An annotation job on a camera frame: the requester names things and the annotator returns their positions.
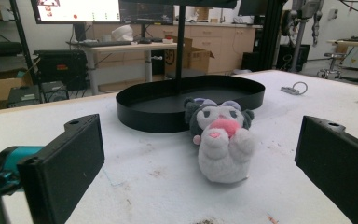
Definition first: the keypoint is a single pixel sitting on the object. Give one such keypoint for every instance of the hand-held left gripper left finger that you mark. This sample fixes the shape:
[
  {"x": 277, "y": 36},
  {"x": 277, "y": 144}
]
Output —
[{"x": 65, "y": 168}]

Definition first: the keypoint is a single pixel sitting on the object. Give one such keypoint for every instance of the black stand with oval tray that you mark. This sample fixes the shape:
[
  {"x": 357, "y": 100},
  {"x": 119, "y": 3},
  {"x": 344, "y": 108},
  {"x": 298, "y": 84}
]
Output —
[{"x": 155, "y": 118}]

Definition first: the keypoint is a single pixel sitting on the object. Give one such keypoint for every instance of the black computer tower with sticker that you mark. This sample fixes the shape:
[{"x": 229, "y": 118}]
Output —
[{"x": 23, "y": 96}]

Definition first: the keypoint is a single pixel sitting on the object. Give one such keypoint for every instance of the white plastic bag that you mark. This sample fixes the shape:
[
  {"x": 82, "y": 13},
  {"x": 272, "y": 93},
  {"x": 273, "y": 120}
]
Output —
[{"x": 122, "y": 32}]

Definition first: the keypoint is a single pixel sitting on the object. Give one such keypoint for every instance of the white foam mat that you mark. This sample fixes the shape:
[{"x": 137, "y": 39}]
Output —
[{"x": 167, "y": 193}]

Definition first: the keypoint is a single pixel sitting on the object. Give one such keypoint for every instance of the chrome stool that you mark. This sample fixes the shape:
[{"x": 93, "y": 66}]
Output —
[{"x": 332, "y": 55}]

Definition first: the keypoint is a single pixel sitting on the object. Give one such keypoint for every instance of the black metal shelf rack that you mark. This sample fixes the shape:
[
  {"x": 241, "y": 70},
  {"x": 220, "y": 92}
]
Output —
[{"x": 21, "y": 40}]

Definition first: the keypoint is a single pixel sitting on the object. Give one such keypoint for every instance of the flat cardboard box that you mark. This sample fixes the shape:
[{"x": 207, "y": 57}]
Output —
[{"x": 0, "y": 88}]

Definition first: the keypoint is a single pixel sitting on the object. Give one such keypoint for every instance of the grey and white plush toy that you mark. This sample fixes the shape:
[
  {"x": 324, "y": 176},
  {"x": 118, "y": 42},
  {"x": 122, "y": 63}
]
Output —
[{"x": 223, "y": 155}]

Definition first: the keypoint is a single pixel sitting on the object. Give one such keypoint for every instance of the white-legged desk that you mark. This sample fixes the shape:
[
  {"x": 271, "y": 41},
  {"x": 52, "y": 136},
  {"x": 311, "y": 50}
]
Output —
[{"x": 130, "y": 47}]

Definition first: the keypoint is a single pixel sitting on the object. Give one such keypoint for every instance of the lit computer monitor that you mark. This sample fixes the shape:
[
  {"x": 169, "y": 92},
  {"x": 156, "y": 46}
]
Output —
[{"x": 74, "y": 12}]

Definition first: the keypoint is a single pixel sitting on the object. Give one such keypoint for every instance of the black equipment case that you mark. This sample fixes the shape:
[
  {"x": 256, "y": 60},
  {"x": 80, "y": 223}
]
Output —
[{"x": 59, "y": 68}]

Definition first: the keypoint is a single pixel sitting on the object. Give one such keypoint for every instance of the open cardboard box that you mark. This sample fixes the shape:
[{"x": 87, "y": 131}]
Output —
[{"x": 195, "y": 59}]

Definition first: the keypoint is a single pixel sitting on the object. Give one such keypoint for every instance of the black keyboard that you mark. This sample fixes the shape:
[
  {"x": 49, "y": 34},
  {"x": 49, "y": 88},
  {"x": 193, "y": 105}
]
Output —
[{"x": 105, "y": 44}]

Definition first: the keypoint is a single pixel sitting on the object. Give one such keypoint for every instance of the black metal frame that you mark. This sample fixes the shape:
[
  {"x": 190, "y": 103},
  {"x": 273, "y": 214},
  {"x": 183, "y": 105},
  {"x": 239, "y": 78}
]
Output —
[{"x": 270, "y": 37}]

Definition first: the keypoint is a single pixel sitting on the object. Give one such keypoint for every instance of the black bag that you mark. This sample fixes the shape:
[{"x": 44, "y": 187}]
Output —
[{"x": 4, "y": 48}]

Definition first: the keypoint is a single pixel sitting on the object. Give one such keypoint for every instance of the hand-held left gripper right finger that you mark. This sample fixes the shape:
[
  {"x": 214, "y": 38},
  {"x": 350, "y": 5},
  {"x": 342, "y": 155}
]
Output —
[{"x": 338, "y": 161}]

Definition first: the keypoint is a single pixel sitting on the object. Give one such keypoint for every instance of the light wooden table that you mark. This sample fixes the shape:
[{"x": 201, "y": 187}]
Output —
[{"x": 354, "y": 43}]

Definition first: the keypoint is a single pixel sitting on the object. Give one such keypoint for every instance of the dark computer monitor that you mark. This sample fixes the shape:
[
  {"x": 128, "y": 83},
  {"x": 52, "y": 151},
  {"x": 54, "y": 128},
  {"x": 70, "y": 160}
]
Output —
[{"x": 146, "y": 14}]

